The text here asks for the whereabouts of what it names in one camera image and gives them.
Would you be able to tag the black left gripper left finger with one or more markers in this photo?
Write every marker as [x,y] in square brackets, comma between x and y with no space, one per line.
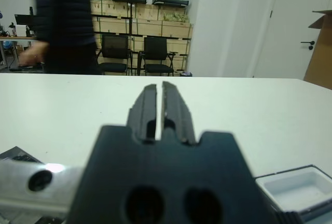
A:
[145,112]

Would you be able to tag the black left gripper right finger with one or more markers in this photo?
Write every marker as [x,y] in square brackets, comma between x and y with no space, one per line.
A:
[179,115]

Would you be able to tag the black box lid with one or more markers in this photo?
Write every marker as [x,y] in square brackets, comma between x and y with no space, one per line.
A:
[20,155]

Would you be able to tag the black box with white insert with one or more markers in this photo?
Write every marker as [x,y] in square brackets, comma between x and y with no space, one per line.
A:
[293,187]

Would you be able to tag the brown cardboard box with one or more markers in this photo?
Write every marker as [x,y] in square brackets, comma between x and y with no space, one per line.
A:
[320,53]

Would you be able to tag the person's bare hand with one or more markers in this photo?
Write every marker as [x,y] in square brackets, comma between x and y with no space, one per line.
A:
[35,53]

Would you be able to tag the small black waste bin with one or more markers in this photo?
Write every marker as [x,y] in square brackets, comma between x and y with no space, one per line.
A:
[186,73]

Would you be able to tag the black mesh chair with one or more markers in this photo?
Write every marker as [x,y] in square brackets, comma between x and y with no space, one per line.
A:
[114,50]
[155,53]

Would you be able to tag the black stand pole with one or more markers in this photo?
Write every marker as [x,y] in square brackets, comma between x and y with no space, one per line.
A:
[133,27]

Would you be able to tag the stacked wooden crates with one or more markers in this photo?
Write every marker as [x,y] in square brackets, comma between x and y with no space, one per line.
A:
[145,24]

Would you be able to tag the flat black tray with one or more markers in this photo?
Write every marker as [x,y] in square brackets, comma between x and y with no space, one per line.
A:
[169,1]

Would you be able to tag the person in dark clothes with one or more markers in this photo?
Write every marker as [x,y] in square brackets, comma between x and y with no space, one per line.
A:
[64,21]

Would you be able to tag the white door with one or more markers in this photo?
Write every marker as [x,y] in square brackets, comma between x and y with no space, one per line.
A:
[285,14]

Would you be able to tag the wooden top office desk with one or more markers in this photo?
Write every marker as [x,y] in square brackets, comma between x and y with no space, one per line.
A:
[15,38]

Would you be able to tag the black computer monitor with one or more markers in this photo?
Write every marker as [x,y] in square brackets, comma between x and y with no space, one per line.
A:
[24,19]

